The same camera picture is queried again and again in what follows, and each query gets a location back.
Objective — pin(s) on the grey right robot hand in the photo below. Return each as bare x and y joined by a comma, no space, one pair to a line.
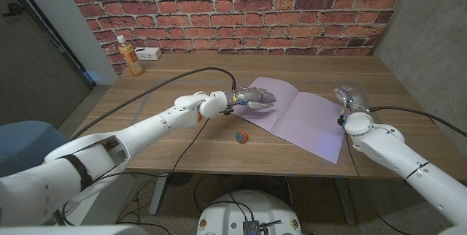
352,100

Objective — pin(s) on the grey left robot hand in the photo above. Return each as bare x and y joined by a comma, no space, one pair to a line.
251,95

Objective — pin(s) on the purple file folder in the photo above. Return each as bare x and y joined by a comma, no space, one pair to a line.
306,122

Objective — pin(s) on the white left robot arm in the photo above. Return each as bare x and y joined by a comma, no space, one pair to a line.
146,129

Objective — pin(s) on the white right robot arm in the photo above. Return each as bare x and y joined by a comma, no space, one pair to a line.
394,151

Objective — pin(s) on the red toy fruit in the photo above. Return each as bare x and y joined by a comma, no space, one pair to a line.
241,137

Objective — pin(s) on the orange tea bottle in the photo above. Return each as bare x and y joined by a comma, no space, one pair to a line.
131,58

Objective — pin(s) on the brick print backdrop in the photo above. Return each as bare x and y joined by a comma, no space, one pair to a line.
237,12

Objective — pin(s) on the grey table leg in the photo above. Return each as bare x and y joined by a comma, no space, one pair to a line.
346,202
158,195

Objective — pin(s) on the white power socket box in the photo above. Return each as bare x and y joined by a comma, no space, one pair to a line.
147,53

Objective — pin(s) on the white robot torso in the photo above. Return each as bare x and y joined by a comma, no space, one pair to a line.
248,209

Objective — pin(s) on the dark grey door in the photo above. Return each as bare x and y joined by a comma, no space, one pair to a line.
33,67

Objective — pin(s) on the blue chair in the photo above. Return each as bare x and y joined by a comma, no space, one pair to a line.
25,143

